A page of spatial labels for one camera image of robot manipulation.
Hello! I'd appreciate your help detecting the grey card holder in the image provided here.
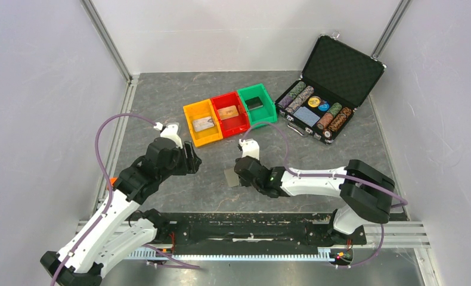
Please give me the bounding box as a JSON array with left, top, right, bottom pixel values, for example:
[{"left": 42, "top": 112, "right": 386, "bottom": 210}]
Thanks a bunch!
[{"left": 224, "top": 169, "right": 240, "bottom": 188}]

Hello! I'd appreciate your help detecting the tan card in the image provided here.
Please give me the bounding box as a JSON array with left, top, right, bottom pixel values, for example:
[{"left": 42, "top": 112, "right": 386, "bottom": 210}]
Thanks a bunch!
[{"left": 217, "top": 105, "right": 239, "bottom": 120}]

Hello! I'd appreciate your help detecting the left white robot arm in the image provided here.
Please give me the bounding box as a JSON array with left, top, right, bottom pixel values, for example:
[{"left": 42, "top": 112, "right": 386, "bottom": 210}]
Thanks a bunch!
[{"left": 40, "top": 137, "right": 202, "bottom": 285}]

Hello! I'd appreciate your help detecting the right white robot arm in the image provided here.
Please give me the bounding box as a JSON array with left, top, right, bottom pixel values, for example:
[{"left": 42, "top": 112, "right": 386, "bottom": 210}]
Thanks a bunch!
[{"left": 234, "top": 156, "right": 395, "bottom": 243}]

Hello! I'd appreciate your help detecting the silver card in yellow bin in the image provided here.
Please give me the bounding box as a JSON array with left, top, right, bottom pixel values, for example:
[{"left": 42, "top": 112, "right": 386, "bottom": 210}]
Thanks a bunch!
[{"left": 192, "top": 116, "right": 215, "bottom": 132}]

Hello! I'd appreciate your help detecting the blue playing card deck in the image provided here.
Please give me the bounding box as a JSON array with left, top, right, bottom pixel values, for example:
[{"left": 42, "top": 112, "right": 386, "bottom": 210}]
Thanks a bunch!
[{"left": 293, "top": 107, "right": 320, "bottom": 127}]

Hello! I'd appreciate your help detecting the yellow plastic bin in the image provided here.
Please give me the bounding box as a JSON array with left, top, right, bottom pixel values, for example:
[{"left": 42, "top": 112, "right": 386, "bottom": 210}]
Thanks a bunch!
[{"left": 183, "top": 99, "right": 223, "bottom": 147}]

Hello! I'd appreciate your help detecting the red plastic bin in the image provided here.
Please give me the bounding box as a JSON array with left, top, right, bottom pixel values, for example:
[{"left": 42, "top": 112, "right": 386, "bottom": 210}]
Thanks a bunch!
[{"left": 210, "top": 91, "right": 250, "bottom": 138}]

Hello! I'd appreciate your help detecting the green plastic bin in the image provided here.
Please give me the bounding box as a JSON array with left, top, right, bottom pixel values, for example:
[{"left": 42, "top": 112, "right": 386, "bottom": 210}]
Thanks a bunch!
[{"left": 237, "top": 83, "right": 277, "bottom": 128}]

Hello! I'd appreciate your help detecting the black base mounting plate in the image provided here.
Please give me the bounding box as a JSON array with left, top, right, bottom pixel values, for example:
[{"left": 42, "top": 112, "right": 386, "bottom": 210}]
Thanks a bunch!
[{"left": 151, "top": 212, "right": 367, "bottom": 256}]

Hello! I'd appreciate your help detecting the purple poker chip row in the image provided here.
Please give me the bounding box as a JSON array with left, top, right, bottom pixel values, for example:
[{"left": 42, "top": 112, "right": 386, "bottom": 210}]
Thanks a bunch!
[{"left": 277, "top": 86, "right": 314, "bottom": 114}]

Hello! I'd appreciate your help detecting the green poker chip row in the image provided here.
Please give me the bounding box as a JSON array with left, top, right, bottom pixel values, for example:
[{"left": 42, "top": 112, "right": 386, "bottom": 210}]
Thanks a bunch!
[{"left": 288, "top": 81, "right": 307, "bottom": 101}]

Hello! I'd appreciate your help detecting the yellow dealer button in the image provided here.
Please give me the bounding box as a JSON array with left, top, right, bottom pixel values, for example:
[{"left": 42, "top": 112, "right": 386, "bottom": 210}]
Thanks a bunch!
[{"left": 308, "top": 96, "right": 322, "bottom": 108}]

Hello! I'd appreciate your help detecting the brown poker chip row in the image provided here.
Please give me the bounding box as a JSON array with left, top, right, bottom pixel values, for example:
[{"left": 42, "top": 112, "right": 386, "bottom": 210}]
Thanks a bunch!
[{"left": 316, "top": 102, "right": 353, "bottom": 131}]

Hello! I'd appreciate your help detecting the blue dealer button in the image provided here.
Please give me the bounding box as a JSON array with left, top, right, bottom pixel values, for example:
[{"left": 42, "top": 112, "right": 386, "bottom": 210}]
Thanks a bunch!
[{"left": 318, "top": 101, "right": 330, "bottom": 112}]

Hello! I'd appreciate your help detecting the black poker chip case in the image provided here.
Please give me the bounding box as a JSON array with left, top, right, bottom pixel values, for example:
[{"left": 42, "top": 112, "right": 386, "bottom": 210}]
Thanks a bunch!
[{"left": 275, "top": 35, "right": 386, "bottom": 144}]

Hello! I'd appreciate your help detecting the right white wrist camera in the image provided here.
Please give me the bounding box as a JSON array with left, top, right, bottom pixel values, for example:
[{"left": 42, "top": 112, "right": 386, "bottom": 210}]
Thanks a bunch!
[{"left": 238, "top": 139, "right": 260, "bottom": 160}]

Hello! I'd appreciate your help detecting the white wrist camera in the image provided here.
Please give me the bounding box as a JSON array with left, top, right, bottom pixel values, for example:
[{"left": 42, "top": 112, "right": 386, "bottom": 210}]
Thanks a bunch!
[
  {"left": 238, "top": 139, "right": 260, "bottom": 160},
  {"left": 153, "top": 123, "right": 183, "bottom": 148}
]

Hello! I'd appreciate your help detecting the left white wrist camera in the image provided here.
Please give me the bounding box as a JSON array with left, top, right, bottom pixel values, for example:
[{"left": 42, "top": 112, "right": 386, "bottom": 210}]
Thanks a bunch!
[{"left": 153, "top": 123, "right": 183, "bottom": 148}]

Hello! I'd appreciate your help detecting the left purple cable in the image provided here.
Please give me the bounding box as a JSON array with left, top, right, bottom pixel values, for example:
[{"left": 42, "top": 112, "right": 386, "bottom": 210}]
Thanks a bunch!
[{"left": 49, "top": 113, "right": 202, "bottom": 286}]

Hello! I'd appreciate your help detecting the left aluminium frame post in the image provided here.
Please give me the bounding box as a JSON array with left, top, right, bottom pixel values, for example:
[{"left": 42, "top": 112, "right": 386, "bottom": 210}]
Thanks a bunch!
[{"left": 80, "top": 0, "right": 132, "bottom": 83}]

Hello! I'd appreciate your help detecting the aluminium frame post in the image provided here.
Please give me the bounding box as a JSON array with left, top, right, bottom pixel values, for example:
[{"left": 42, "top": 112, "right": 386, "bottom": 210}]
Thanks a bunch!
[
  {"left": 371, "top": 0, "right": 412, "bottom": 59},
  {"left": 80, "top": 0, "right": 132, "bottom": 83}
]

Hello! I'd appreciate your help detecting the right aluminium frame post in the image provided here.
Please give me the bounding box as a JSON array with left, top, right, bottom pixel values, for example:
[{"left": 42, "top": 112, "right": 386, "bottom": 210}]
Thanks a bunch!
[{"left": 371, "top": 0, "right": 412, "bottom": 59}]

